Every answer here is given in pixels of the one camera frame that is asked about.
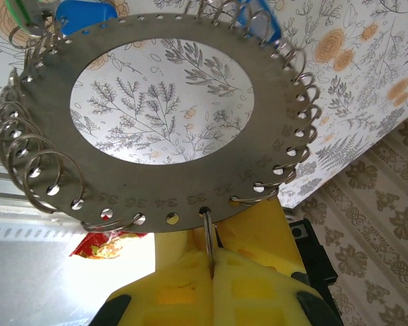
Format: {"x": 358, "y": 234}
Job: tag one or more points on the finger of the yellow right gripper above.
{"x": 265, "y": 234}
{"x": 170, "y": 251}

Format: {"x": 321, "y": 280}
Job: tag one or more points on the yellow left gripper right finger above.
{"x": 265, "y": 299}

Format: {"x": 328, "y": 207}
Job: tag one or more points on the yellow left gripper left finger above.
{"x": 170, "y": 295}

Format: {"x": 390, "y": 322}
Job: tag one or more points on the blue plastic key tag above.
{"x": 85, "y": 17}

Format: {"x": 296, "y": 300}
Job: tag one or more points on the green plastic key tag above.
{"x": 17, "y": 15}

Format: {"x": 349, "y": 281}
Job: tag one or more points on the red snack packet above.
{"x": 102, "y": 248}

